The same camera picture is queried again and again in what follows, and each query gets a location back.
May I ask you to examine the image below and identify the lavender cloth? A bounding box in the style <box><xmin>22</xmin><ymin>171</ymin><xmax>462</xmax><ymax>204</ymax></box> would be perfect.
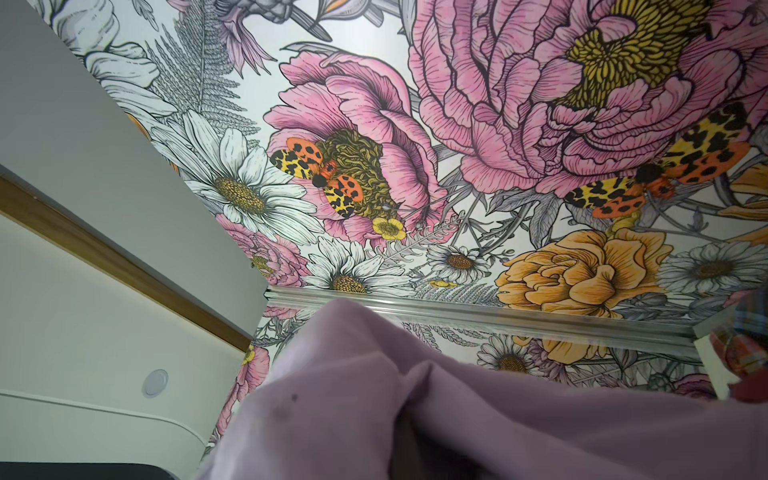
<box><xmin>200</xmin><ymin>300</ymin><xmax>767</xmax><ymax>479</ymax></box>

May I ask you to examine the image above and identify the red plaid cloth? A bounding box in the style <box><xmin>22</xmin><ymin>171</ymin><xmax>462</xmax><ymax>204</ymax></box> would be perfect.
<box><xmin>709</xmin><ymin>288</ymin><xmax>767</xmax><ymax>403</ymax></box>

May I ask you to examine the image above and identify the left aluminium corner post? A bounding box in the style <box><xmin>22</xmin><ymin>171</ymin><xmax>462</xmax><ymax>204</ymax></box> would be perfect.
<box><xmin>265</xmin><ymin>287</ymin><xmax>698</xmax><ymax>358</ymax></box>

